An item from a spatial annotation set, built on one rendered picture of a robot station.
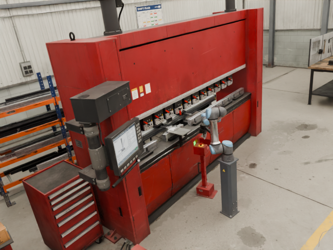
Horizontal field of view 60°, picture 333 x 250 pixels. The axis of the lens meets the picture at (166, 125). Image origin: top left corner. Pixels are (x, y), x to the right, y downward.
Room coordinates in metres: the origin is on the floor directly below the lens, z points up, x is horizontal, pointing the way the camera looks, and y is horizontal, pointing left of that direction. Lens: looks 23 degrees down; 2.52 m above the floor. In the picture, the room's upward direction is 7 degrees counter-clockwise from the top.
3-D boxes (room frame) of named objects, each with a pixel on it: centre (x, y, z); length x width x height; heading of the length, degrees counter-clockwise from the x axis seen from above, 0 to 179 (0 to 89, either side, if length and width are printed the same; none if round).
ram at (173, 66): (3.99, -0.49, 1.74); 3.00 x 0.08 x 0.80; 137
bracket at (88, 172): (2.37, 0.63, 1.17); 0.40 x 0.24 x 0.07; 137
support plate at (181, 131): (3.41, -0.15, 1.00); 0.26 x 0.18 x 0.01; 47
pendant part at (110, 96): (2.30, 0.49, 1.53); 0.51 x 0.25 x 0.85; 153
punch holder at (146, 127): (3.20, 0.24, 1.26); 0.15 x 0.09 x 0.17; 137
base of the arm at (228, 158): (2.93, -0.67, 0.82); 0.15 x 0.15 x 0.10
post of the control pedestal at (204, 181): (3.39, -0.43, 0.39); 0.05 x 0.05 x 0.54; 56
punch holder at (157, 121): (3.35, 0.11, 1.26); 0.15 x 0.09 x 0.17; 137
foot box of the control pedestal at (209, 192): (3.38, -0.46, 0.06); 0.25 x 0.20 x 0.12; 56
